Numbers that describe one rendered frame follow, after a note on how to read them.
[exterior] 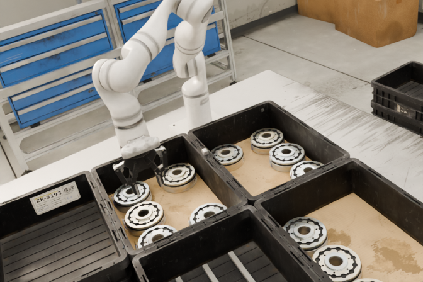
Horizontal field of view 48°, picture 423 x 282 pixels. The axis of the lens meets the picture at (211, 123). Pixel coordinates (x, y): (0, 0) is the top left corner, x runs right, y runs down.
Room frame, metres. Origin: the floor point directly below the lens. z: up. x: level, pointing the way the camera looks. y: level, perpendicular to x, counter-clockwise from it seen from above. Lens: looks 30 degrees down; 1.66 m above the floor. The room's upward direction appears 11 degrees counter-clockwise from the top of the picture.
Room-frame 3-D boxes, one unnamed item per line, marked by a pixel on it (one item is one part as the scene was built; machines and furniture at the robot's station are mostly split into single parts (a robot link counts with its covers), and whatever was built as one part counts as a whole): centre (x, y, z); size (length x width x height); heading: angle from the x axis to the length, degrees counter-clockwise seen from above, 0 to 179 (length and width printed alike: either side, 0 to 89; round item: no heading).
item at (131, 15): (3.19, 0.15, 0.60); 0.72 x 0.03 x 0.56; 117
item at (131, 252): (0.99, 0.15, 0.92); 0.40 x 0.30 x 0.02; 20
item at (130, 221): (0.97, 0.22, 0.86); 0.10 x 0.10 x 0.01
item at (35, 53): (2.82, 0.86, 0.60); 0.72 x 0.03 x 0.56; 117
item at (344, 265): (0.70, -0.20, 0.86); 0.05 x 0.05 x 0.01
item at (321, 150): (1.09, -0.13, 0.87); 0.40 x 0.30 x 0.11; 20
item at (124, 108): (0.98, 0.20, 1.21); 0.09 x 0.07 x 0.15; 52
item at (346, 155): (1.09, -0.13, 0.92); 0.40 x 0.30 x 0.02; 20
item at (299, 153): (1.12, -0.20, 0.86); 0.10 x 0.10 x 0.01
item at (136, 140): (0.96, 0.18, 1.11); 0.11 x 0.09 x 0.06; 19
